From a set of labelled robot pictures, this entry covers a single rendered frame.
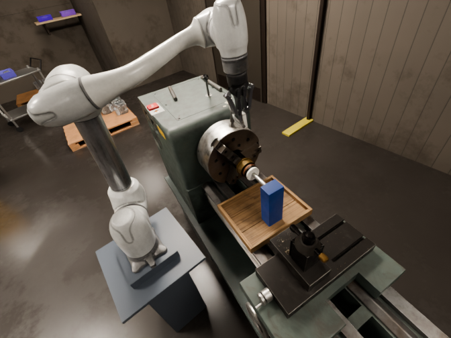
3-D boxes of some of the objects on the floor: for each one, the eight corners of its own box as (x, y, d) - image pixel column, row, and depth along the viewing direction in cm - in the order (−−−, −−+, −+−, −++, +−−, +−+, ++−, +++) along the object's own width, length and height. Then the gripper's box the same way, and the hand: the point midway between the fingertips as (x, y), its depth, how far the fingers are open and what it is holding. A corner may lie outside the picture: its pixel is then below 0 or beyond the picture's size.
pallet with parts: (126, 108, 436) (119, 93, 415) (141, 123, 387) (134, 105, 366) (64, 134, 393) (53, 117, 372) (74, 153, 345) (61, 135, 324)
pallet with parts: (66, 84, 590) (59, 72, 570) (72, 92, 541) (64, 80, 521) (18, 100, 547) (9, 88, 527) (20, 110, 499) (9, 97, 479)
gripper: (226, 80, 78) (235, 137, 94) (257, 66, 81) (262, 124, 97) (215, 74, 83) (226, 129, 99) (245, 62, 86) (251, 117, 102)
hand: (243, 120), depth 96 cm, fingers closed
